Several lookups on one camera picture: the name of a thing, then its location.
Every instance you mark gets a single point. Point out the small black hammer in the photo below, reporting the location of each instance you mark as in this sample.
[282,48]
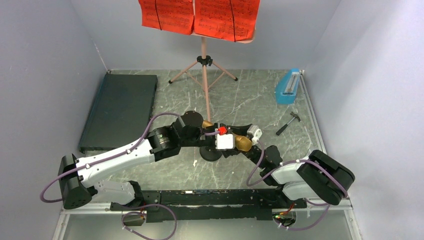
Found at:
[295,116]

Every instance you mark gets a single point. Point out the red left sheet music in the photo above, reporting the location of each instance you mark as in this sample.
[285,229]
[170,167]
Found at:
[175,16]

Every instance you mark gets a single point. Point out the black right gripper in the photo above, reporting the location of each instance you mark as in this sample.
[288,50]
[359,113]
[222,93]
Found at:
[239,130]

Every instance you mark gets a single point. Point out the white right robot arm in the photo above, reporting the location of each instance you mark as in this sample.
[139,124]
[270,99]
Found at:
[316,175]

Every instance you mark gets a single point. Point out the gold microphone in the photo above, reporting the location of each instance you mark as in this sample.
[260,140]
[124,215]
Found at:
[242,143]

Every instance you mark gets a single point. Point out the blue metronome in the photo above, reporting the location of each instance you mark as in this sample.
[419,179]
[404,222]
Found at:
[286,89]

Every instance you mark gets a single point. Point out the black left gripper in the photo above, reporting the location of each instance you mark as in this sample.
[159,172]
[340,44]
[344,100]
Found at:
[213,129]

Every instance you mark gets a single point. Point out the red sheet music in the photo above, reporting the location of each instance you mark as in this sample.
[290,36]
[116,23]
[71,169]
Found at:
[229,20]
[175,16]

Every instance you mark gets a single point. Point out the red right sheet music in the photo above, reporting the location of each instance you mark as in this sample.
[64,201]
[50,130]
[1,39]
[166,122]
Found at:
[229,20]

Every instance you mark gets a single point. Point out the dark blue audio receiver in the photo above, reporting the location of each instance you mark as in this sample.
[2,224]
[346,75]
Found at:
[120,112]

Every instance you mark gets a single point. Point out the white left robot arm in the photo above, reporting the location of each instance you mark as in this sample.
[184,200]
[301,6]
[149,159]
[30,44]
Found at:
[81,180]

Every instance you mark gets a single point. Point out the black microphone stand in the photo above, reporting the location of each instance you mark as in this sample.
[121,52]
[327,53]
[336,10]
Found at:
[209,154]

